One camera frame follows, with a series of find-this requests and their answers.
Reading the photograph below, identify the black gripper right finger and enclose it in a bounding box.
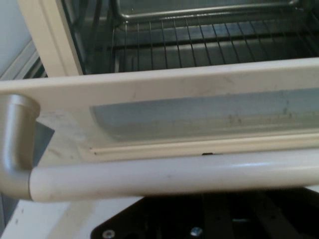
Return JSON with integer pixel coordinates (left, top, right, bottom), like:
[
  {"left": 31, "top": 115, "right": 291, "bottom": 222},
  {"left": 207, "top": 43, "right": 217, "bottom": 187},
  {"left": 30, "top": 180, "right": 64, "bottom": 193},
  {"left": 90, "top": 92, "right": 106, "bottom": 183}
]
[{"left": 231, "top": 188, "right": 319, "bottom": 239}]

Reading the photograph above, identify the grey oven heating rod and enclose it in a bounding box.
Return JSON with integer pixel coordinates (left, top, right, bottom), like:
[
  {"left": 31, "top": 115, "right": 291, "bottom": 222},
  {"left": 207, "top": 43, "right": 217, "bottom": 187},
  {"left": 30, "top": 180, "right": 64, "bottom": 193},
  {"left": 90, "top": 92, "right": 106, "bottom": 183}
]
[{"left": 111, "top": 0, "right": 308, "bottom": 23}]

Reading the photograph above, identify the cream glass oven door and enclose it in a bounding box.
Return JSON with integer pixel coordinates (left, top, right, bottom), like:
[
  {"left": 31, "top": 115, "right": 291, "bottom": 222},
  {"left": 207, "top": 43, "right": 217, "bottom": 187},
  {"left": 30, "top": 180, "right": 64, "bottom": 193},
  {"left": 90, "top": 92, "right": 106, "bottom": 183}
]
[{"left": 0, "top": 57, "right": 319, "bottom": 203}]

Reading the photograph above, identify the black wire oven rack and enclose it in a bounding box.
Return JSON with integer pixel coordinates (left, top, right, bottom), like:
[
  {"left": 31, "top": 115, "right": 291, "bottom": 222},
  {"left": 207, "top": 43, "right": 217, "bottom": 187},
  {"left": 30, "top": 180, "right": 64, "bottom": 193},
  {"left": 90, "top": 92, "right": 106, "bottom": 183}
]
[{"left": 109, "top": 17, "right": 319, "bottom": 73}]

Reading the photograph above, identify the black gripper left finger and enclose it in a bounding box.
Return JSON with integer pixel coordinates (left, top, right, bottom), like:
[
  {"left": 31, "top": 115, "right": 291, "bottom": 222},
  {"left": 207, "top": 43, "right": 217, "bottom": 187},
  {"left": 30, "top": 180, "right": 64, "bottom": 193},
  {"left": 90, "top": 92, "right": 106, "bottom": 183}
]
[{"left": 138, "top": 193, "right": 227, "bottom": 226}]

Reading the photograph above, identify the cream toaster oven body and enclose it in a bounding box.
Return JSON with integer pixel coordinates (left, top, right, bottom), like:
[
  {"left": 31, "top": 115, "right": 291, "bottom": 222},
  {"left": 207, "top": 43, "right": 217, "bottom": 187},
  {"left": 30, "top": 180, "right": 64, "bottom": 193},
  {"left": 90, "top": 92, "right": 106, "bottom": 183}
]
[{"left": 16, "top": 0, "right": 319, "bottom": 77}]

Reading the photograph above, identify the silver metal wall rail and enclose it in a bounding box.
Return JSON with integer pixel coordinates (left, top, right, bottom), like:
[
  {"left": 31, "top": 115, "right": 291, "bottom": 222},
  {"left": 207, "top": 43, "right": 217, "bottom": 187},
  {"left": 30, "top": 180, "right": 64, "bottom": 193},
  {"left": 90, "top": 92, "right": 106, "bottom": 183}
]
[{"left": 0, "top": 39, "right": 48, "bottom": 81}]

